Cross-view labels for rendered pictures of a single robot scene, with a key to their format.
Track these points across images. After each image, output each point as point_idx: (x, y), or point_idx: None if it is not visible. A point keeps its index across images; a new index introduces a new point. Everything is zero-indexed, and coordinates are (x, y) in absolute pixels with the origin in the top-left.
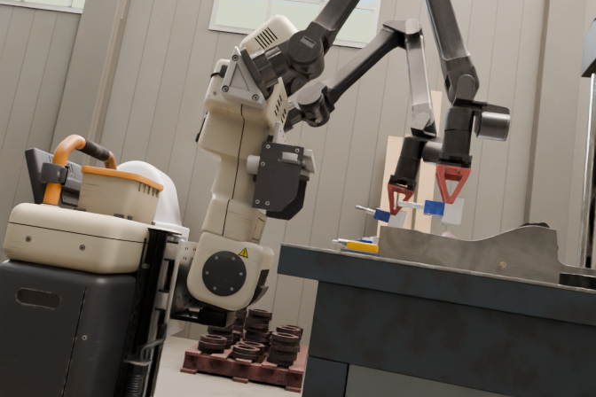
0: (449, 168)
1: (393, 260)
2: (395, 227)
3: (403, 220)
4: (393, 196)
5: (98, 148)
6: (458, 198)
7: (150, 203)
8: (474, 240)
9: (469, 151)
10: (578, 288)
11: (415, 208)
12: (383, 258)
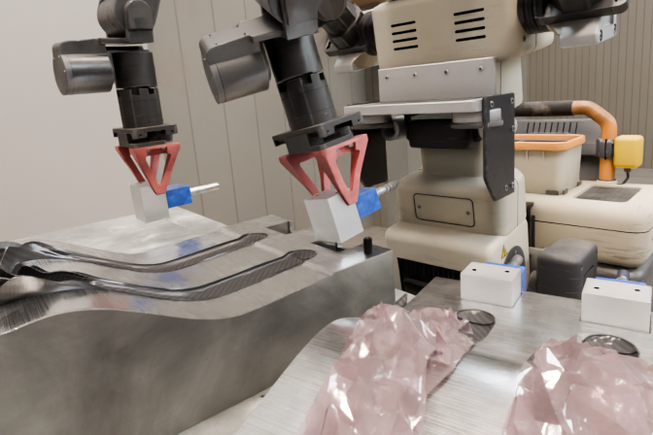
0: None
1: (121, 217)
2: (253, 219)
3: (314, 217)
4: (351, 161)
5: (537, 107)
6: (136, 183)
7: (526, 168)
8: (134, 253)
9: (120, 115)
10: (31, 236)
11: (196, 193)
12: (126, 216)
